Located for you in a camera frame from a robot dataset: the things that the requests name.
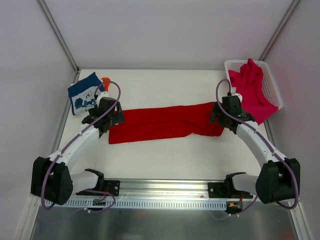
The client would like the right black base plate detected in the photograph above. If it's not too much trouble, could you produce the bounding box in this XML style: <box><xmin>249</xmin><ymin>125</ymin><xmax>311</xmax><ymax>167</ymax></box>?
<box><xmin>207</xmin><ymin>182</ymin><xmax>253</xmax><ymax>199</ymax></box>

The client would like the aluminium mounting rail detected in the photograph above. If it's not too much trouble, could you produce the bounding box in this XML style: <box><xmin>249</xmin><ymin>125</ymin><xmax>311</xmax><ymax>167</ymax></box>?
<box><xmin>29</xmin><ymin>176</ymin><xmax>301</xmax><ymax>201</ymax></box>

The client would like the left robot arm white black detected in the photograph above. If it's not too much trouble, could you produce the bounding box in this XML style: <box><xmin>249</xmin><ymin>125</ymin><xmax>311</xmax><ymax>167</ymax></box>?
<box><xmin>30</xmin><ymin>97</ymin><xmax>125</xmax><ymax>206</ymax></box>

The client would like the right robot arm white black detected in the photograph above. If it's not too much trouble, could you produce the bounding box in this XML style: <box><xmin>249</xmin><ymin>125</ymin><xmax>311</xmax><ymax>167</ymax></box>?
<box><xmin>209</xmin><ymin>95</ymin><xmax>301</xmax><ymax>209</ymax></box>

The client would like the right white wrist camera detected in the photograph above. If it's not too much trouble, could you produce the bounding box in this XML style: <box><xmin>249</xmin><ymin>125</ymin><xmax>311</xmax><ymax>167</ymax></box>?
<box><xmin>231</xmin><ymin>92</ymin><xmax>243</xmax><ymax>102</ymax></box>

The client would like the magenta pink t shirt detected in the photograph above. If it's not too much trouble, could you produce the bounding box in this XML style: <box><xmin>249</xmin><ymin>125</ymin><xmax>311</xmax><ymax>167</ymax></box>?
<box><xmin>228</xmin><ymin>58</ymin><xmax>278</xmax><ymax>125</ymax></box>

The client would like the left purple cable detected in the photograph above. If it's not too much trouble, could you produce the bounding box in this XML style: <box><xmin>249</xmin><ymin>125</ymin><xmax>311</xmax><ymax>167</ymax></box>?
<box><xmin>40</xmin><ymin>80</ymin><xmax>123</xmax><ymax>215</ymax></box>

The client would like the white plastic basket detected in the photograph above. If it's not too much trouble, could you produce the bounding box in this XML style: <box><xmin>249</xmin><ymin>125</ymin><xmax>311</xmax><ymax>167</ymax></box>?
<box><xmin>224</xmin><ymin>59</ymin><xmax>283</xmax><ymax>110</ymax></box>

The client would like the white slotted cable duct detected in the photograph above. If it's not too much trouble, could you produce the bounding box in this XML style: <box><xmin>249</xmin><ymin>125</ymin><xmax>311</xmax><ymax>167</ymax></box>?
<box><xmin>39</xmin><ymin>198</ymin><xmax>227</xmax><ymax>210</ymax></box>

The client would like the red t shirt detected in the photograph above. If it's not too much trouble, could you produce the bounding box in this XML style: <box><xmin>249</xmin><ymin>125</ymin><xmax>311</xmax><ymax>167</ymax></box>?
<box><xmin>108</xmin><ymin>102</ymin><xmax>224</xmax><ymax>145</ymax></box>

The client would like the folded orange t shirt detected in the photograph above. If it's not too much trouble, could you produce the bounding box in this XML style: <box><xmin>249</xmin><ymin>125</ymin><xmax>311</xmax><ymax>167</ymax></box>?
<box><xmin>101</xmin><ymin>77</ymin><xmax>111</xmax><ymax>92</ymax></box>

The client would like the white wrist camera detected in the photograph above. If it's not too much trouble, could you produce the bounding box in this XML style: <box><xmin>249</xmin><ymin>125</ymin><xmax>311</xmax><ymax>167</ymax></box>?
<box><xmin>97</xmin><ymin>91</ymin><xmax>110</xmax><ymax>98</ymax></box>
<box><xmin>231</xmin><ymin>92</ymin><xmax>243</xmax><ymax>102</ymax></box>

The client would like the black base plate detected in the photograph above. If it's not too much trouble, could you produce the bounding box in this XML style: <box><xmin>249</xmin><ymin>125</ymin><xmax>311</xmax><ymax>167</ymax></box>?
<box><xmin>76</xmin><ymin>179</ymin><xmax>121</xmax><ymax>197</ymax></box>
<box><xmin>207</xmin><ymin>182</ymin><xmax>253</xmax><ymax>199</ymax></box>

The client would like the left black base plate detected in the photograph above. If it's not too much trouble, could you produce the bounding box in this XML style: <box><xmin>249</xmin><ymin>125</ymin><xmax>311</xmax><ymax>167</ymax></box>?
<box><xmin>76</xmin><ymin>179</ymin><xmax>121</xmax><ymax>197</ymax></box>

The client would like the folded blue printed t shirt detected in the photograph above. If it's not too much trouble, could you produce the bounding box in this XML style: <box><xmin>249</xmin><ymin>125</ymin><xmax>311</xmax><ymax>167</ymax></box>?
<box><xmin>67</xmin><ymin>72</ymin><xmax>102</xmax><ymax>116</ymax></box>

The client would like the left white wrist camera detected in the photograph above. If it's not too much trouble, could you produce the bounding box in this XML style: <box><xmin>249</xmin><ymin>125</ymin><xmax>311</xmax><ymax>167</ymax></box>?
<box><xmin>97</xmin><ymin>91</ymin><xmax>110</xmax><ymax>98</ymax></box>

